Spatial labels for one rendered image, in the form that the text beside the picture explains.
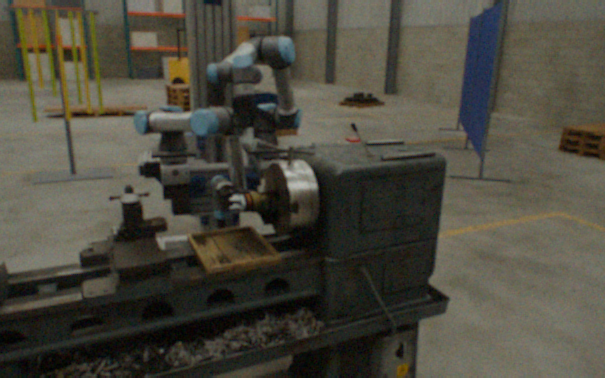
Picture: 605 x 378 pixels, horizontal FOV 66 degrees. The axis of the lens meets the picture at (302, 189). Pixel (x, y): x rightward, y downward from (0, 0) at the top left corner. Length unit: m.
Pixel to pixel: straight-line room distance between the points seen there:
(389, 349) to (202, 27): 1.87
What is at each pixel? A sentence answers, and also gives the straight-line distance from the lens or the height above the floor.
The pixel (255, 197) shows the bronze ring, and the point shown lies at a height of 1.11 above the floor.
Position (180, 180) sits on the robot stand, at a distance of 2.42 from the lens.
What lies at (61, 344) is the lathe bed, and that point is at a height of 0.70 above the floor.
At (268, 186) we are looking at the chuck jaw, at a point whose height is 1.14.
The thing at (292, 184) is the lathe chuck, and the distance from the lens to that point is 1.85.
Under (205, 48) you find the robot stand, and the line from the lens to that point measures 2.68.
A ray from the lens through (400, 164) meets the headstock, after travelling 1.99.
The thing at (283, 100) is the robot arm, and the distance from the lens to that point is 2.44.
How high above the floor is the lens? 1.71
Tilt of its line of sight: 17 degrees down
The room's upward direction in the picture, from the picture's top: 1 degrees clockwise
